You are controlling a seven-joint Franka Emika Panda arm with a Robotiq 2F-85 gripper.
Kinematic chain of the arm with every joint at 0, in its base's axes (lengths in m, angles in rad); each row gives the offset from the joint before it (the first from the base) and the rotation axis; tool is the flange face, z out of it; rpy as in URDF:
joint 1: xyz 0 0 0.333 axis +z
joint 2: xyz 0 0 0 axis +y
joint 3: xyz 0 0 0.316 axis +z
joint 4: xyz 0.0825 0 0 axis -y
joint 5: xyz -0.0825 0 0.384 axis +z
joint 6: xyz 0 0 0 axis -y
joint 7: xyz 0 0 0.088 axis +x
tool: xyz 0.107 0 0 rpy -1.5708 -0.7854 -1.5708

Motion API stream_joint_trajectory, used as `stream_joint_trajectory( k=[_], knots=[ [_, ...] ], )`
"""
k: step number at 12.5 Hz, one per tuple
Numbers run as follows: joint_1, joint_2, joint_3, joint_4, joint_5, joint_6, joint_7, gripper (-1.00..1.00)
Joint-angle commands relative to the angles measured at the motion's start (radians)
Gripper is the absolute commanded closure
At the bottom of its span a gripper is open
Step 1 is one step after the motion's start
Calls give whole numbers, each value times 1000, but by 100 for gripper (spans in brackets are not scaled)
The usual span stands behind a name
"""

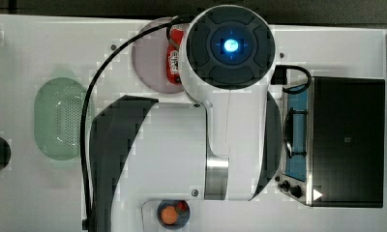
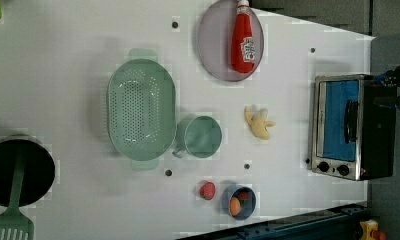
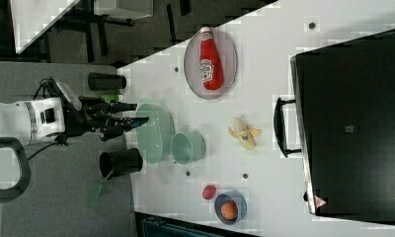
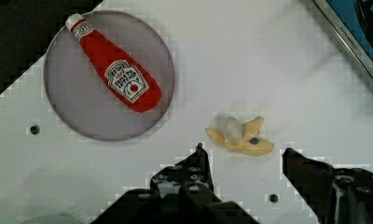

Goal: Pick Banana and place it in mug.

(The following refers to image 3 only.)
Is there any grey oval plate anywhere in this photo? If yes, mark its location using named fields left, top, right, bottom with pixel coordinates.
left=184, top=28, right=238, bottom=100

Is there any black toaster oven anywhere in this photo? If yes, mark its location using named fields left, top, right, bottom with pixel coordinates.
left=290, top=29, right=395, bottom=225

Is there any black cylinder cup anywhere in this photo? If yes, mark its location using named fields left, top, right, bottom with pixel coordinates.
left=88, top=73, right=126, bottom=91

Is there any black utensil cup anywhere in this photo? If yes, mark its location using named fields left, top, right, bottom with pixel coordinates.
left=99, top=148, right=143, bottom=178

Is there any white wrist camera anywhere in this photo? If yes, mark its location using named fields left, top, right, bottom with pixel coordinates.
left=57, top=82, right=82, bottom=111

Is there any red ketchup bottle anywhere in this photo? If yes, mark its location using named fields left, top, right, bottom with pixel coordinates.
left=199, top=27, right=224, bottom=91

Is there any green perforated colander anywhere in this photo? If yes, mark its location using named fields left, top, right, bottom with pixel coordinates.
left=136, top=104, right=175, bottom=164

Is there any orange toy fruit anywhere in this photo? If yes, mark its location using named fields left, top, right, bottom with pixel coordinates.
left=221, top=201, right=238, bottom=220

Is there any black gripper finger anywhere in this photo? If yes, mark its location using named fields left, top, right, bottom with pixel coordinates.
left=122, top=118, right=149, bottom=132
left=110, top=102, right=137, bottom=114

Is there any white side table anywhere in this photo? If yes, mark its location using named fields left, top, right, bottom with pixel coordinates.
left=9, top=0, right=81, bottom=54

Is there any green bottle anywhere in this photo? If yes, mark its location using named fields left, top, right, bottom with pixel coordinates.
left=101, top=95, right=119, bottom=102

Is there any red toy strawberry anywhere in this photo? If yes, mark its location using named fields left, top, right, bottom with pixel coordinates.
left=202, top=185, right=216, bottom=199

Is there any green slotted spatula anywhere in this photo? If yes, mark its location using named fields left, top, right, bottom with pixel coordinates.
left=87, top=171, right=113, bottom=207

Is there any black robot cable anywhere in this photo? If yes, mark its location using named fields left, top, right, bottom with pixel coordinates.
left=27, top=77, right=68, bottom=162

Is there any green mug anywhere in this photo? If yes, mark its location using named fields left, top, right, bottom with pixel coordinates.
left=170, top=132, right=205, bottom=165

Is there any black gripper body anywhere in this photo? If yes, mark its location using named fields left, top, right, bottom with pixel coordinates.
left=64, top=97, right=123, bottom=141

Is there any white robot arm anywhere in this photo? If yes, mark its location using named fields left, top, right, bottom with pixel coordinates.
left=0, top=98, right=149, bottom=203

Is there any blue bowl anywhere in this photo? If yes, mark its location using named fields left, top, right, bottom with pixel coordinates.
left=214, top=191, right=247, bottom=225

